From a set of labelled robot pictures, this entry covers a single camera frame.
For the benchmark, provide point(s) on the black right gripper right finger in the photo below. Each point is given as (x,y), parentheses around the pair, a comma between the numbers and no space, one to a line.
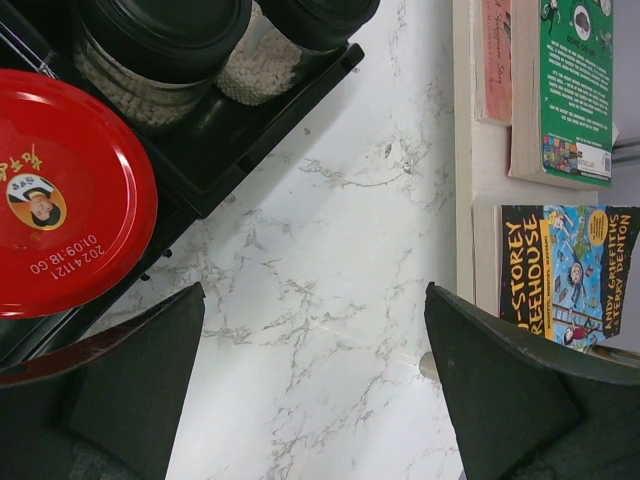
(524,407)

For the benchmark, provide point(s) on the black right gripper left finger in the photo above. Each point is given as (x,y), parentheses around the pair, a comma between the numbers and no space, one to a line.
(108,406)

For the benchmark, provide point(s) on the red-lid sauce jar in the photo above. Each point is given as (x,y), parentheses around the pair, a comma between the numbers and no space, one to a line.
(78,196)

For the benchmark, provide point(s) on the black six-compartment plastic tray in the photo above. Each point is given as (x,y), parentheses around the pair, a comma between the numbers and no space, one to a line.
(197,164)

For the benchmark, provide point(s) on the black-lid pepper shaker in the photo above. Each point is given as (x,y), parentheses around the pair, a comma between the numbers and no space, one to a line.
(285,42)
(153,59)

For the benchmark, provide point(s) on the colourful Treehouse book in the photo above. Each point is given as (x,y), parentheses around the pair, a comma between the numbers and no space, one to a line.
(557,271)

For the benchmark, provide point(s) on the white two-tier shelf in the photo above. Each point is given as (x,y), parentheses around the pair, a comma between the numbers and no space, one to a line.
(482,159)

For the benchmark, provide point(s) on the green paperback book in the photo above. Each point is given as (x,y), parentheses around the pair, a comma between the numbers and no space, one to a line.
(562,92)

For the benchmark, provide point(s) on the pink flat booklet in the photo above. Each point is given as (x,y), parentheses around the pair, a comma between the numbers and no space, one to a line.
(492,50)

